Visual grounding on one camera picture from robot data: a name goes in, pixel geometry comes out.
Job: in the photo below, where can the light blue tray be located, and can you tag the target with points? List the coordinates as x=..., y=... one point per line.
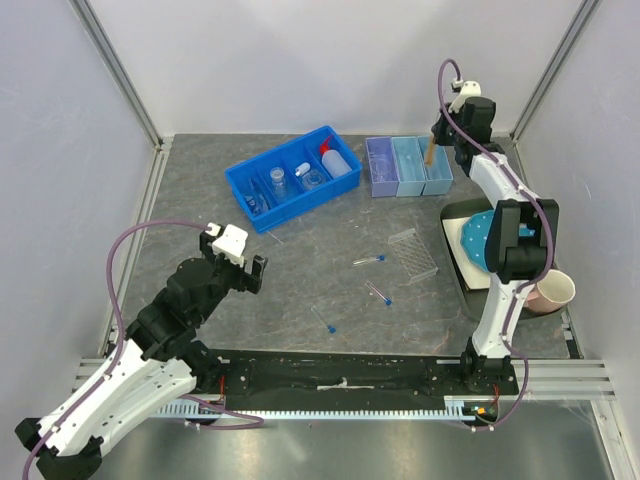
x=413, y=186
x=438, y=175

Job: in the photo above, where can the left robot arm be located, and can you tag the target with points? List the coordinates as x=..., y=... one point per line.
x=157, y=359

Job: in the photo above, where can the blue divided plastic bin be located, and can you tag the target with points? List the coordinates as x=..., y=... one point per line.
x=288, y=156

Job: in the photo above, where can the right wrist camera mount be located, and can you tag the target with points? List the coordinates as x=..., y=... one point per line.
x=464, y=91

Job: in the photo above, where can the blue safety goggles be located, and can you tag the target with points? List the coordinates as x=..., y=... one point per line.
x=257, y=199

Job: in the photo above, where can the red cap wash bottle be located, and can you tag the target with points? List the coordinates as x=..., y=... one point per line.
x=332, y=160

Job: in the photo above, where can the light blue middle tray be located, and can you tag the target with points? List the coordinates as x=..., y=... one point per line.
x=413, y=186

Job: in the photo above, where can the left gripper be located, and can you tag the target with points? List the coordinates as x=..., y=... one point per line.
x=253, y=281

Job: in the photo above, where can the clear glass jar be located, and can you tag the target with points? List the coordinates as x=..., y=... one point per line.
x=279, y=184

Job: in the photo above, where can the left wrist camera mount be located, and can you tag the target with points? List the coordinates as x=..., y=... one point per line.
x=228, y=240

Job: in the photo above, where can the clear well plate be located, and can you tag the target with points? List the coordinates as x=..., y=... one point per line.
x=413, y=255

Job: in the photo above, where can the test tube blue cap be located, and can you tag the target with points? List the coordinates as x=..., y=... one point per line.
x=319, y=316
x=376, y=291
x=369, y=260

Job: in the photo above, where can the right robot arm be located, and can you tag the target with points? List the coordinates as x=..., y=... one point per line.
x=519, y=249

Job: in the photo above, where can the purple small tray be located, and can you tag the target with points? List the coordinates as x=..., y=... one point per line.
x=377, y=146

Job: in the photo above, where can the pink mug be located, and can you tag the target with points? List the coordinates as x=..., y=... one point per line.
x=551, y=293

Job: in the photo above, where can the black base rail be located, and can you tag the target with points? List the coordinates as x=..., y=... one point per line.
x=275, y=380

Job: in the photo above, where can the small glass beaker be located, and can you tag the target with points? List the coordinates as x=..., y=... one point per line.
x=382, y=168

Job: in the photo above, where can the light blue right tray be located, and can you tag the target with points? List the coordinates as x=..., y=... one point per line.
x=438, y=175

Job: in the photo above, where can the thin glass rod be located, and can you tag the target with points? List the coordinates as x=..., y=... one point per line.
x=276, y=238

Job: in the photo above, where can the dark green tray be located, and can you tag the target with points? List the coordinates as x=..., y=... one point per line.
x=472, y=302

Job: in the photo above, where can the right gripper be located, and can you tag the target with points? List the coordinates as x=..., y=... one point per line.
x=439, y=129

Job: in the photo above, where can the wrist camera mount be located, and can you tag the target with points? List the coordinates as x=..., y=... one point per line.
x=464, y=91
x=228, y=240

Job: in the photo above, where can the blue dotted plate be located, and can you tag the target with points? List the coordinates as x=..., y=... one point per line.
x=474, y=235

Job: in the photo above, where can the glass flask white stopper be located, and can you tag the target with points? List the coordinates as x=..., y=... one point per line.
x=309, y=177

